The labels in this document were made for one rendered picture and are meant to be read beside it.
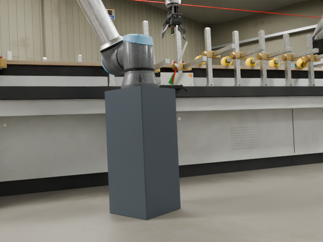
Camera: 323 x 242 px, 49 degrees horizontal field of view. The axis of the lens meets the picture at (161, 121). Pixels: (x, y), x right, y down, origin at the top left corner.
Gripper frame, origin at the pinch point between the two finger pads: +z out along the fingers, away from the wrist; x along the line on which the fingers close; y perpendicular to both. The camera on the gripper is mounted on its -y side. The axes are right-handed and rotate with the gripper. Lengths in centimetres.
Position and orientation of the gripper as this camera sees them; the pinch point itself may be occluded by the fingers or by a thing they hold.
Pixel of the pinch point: (173, 39)
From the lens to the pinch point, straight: 219.0
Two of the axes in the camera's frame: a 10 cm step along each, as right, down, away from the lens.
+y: 3.3, -0.3, -9.4
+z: 0.4, 10.0, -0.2
